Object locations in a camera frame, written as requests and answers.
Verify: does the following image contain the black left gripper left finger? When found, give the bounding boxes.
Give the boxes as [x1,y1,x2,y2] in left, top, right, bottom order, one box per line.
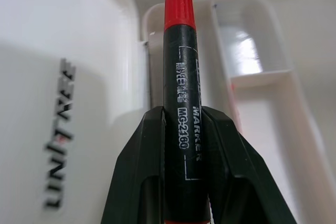
[104,105,166,224]

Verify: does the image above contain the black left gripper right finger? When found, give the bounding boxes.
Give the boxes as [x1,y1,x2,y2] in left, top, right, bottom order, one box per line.
[201,106,298,224]

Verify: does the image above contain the red capped black marker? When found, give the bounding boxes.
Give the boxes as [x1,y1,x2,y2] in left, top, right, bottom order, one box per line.
[160,0,212,224]

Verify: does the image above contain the white plastic pencil case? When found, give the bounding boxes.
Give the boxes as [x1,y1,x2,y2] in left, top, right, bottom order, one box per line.
[0,0,336,224]

